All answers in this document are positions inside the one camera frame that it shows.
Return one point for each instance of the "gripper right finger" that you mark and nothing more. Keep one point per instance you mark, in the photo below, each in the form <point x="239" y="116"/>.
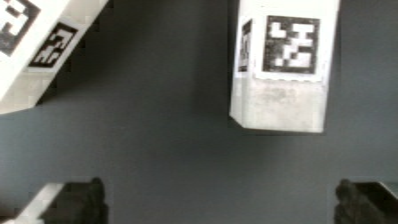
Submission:
<point x="367" y="202"/>

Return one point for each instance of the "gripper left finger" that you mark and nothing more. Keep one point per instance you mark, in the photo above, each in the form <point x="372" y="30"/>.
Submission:
<point x="67" y="204"/>

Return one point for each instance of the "white leg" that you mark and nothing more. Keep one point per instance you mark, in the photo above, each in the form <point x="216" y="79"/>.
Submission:
<point x="43" y="25"/>
<point x="283" y="60"/>

